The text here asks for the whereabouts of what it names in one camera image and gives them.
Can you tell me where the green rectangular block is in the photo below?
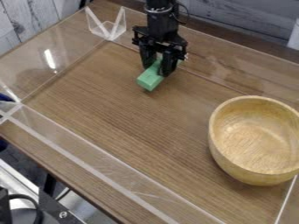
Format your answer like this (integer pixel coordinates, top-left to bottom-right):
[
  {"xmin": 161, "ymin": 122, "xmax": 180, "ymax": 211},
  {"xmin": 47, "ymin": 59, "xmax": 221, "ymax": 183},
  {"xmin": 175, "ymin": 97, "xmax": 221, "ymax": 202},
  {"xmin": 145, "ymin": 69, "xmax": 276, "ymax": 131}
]
[{"xmin": 136, "ymin": 58, "xmax": 164, "ymax": 91}]

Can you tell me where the blue object at edge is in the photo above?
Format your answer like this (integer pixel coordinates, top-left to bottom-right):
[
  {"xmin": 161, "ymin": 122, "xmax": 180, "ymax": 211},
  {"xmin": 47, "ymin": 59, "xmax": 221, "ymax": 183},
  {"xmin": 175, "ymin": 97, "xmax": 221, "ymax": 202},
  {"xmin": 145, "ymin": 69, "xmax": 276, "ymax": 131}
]
[{"xmin": 0, "ymin": 93, "xmax": 15, "ymax": 102}]

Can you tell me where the clear acrylic tray wall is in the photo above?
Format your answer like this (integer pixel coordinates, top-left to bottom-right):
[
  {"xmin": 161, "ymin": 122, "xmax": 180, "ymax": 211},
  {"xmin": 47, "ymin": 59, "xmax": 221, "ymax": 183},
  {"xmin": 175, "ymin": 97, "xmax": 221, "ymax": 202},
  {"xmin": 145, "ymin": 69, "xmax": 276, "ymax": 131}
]
[{"xmin": 0, "ymin": 0, "xmax": 299, "ymax": 224}]

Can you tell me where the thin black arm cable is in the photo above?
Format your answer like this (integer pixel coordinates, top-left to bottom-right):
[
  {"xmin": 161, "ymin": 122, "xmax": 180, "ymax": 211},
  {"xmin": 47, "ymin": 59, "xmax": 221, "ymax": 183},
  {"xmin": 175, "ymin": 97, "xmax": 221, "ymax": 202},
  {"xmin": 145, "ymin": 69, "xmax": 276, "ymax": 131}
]
[{"xmin": 172, "ymin": 3, "xmax": 192, "ymax": 25}]

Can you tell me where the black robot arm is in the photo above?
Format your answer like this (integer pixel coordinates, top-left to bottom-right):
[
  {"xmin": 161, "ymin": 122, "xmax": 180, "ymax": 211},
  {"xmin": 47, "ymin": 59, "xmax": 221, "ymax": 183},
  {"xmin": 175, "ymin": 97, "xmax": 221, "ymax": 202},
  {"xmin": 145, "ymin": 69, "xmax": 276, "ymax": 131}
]
[{"xmin": 132, "ymin": 0, "xmax": 188, "ymax": 77}]

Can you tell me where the metal table bracket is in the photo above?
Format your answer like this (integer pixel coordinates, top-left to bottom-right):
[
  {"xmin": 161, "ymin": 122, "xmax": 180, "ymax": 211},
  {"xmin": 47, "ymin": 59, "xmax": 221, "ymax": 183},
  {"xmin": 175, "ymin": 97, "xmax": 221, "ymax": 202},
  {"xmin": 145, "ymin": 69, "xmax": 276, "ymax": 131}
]
[{"xmin": 39, "ymin": 191, "xmax": 87, "ymax": 224}]

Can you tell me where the black cable loop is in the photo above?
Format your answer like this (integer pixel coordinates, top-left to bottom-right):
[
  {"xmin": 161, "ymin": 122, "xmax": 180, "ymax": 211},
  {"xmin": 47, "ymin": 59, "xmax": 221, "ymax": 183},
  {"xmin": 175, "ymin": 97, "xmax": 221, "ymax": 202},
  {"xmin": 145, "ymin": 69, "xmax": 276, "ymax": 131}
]
[{"xmin": 0, "ymin": 193, "xmax": 45, "ymax": 224}]

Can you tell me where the clear acrylic corner bracket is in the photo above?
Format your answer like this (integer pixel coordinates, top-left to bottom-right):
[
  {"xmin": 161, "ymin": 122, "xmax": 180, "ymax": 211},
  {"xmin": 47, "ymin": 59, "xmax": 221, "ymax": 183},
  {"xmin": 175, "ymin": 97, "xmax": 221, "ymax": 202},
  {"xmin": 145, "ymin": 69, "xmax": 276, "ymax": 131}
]
[{"xmin": 84, "ymin": 7, "xmax": 127, "ymax": 41}]

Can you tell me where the light wooden bowl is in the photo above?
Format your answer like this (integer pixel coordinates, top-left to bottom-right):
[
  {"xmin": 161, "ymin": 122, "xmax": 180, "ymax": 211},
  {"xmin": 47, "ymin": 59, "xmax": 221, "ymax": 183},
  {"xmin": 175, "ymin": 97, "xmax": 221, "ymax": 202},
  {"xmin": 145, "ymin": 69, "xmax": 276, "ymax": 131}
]
[{"xmin": 208, "ymin": 95, "xmax": 299, "ymax": 186}]

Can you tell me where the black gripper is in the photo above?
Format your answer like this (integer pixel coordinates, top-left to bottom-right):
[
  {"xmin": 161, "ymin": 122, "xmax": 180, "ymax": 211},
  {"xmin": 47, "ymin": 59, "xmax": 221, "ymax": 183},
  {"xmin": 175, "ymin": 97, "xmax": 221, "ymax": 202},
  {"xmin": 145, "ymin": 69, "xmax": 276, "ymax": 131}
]
[{"xmin": 132, "ymin": 8, "xmax": 188, "ymax": 77}]

